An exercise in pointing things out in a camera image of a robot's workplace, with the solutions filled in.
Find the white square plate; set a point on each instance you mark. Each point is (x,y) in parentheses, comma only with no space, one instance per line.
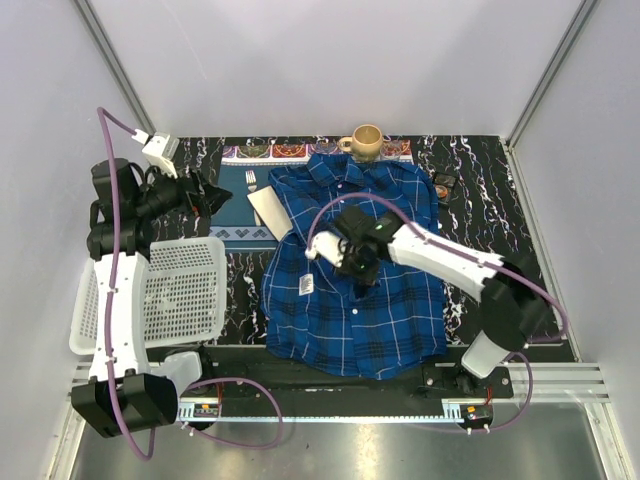
(271,212)

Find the tan ceramic mug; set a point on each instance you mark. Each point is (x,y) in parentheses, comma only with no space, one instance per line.
(364,145)

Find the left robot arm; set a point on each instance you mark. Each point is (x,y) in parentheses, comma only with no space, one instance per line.
(124,393)

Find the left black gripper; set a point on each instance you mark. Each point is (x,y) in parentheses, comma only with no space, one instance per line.
(194,200)

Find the silver fork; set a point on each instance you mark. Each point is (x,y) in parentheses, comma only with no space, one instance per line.
(251,182)

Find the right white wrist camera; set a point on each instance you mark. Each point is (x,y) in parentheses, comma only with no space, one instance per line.
(327,245)

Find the blue plaid shirt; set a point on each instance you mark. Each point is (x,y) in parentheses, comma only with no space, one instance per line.
(330,322)

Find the small clear glass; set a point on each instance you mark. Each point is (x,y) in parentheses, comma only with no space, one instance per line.
(391,151)

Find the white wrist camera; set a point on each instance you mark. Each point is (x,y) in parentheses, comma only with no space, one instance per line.
(159,150)
(327,245)

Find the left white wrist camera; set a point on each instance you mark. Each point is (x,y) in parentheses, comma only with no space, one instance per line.
(159,150)

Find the blue patterned placemat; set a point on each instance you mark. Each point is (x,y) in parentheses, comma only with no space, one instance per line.
(305,189)

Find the white plastic basket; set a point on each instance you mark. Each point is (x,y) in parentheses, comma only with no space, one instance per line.
(184,299)

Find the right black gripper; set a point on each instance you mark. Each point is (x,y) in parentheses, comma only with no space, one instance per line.
(366,277)

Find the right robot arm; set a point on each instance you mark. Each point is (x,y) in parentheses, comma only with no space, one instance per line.
(511,306)

